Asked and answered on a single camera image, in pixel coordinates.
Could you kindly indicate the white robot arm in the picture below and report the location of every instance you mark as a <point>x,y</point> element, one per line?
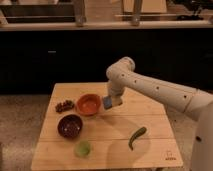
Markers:
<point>195,103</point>

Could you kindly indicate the green cup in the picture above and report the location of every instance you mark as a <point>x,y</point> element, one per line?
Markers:
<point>82,149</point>

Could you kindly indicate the purple bowl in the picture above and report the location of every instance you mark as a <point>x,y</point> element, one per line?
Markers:
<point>70,126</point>

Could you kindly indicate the blue sponge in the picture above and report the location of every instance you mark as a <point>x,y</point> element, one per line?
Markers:
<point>107,102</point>

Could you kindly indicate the orange bowl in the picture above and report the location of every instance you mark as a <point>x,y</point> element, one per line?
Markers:
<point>88,104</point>

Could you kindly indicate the metal post left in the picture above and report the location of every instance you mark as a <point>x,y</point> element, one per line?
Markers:
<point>79,11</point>

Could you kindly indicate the wooden table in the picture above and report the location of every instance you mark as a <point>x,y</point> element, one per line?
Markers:
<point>108,133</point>

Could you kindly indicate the dark grape bunch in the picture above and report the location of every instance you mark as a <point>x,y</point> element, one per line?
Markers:
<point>65,106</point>

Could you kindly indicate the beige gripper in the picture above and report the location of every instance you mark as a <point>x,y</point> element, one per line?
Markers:
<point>115,101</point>

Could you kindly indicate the green chili pepper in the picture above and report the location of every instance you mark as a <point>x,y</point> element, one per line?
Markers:
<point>135,135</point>

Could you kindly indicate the metal post right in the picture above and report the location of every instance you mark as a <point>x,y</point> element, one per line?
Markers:
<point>137,6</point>

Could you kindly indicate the metal post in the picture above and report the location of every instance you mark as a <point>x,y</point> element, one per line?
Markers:
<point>137,6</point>
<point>79,11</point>

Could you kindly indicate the dark counter cabinet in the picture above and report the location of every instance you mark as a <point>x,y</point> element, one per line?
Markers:
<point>34,57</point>

